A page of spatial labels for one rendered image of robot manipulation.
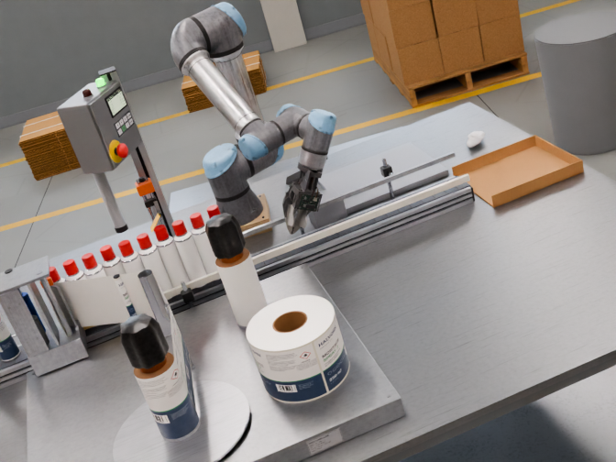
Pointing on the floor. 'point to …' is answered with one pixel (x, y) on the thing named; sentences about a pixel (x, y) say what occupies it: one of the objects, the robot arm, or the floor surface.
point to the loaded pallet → (445, 43)
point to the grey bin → (580, 81)
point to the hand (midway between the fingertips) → (291, 228)
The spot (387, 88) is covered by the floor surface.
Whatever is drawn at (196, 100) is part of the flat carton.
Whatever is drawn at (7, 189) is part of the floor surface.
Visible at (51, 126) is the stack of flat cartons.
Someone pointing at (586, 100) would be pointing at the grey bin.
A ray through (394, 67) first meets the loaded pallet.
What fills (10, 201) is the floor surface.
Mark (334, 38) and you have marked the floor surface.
